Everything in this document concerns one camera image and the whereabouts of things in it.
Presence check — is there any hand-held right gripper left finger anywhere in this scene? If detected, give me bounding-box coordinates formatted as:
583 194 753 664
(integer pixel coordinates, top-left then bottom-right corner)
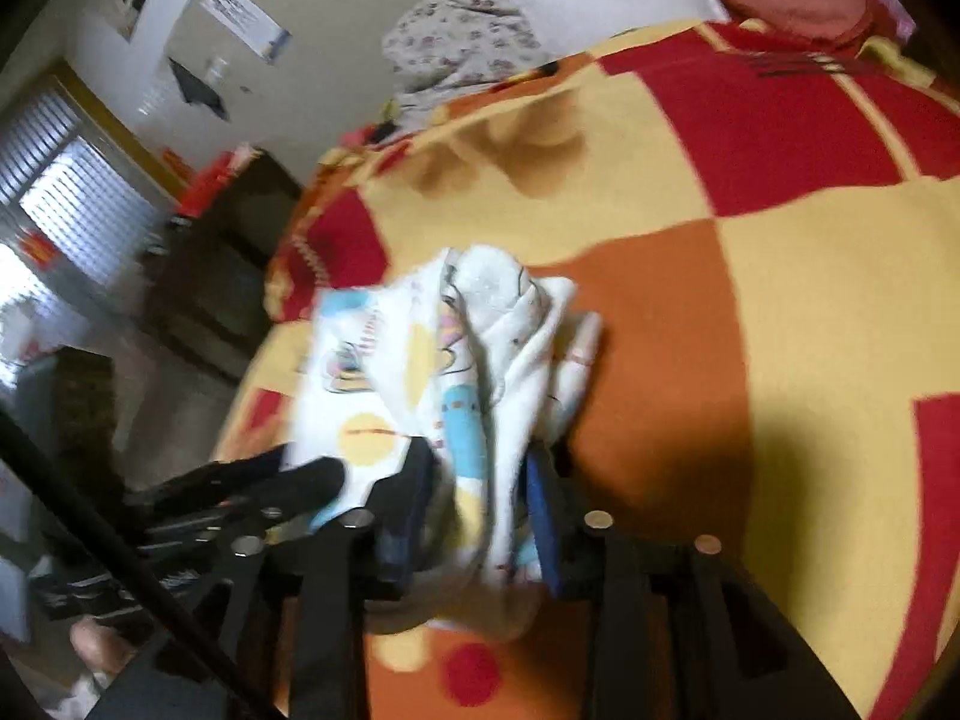
86 439 443 720

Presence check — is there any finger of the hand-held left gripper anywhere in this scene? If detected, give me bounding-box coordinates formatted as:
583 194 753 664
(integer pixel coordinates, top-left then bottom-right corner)
217 459 347 533
127 446 290 515

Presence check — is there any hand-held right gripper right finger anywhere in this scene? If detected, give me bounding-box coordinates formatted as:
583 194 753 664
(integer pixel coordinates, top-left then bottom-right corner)
525 446 863 720

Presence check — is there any white cartoon print baby garment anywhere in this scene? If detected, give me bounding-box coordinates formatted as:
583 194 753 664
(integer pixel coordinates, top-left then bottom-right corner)
289 244 605 642

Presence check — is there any person's left hand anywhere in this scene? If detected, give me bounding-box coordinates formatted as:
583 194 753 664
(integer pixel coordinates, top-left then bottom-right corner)
69 617 142 680

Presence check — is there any black rod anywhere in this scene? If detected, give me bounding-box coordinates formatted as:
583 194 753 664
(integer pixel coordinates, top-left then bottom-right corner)
0 409 282 720

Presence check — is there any dark wooden table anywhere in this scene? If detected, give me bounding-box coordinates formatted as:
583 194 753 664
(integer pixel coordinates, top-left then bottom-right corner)
139 150 305 383

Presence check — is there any red paper item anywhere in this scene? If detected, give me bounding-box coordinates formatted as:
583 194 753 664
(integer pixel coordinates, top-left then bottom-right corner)
161 142 256 215

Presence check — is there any window with blinds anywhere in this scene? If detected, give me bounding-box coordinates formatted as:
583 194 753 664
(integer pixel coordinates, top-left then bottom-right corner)
0 82 162 361

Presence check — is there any red yellow printed blanket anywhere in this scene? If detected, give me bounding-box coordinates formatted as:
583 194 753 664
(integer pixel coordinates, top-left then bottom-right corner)
214 19 960 720

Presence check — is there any grey floral quilt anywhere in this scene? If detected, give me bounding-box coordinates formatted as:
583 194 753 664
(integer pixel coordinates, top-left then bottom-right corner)
381 0 691 117

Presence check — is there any white pillow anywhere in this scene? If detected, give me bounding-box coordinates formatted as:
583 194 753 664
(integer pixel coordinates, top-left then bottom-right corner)
504 0 732 61

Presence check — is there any yellow black strap item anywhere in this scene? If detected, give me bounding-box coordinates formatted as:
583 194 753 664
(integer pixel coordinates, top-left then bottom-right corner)
341 97 421 151

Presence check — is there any black wall hanging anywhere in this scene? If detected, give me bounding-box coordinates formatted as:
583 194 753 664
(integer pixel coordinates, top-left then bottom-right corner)
166 56 230 122

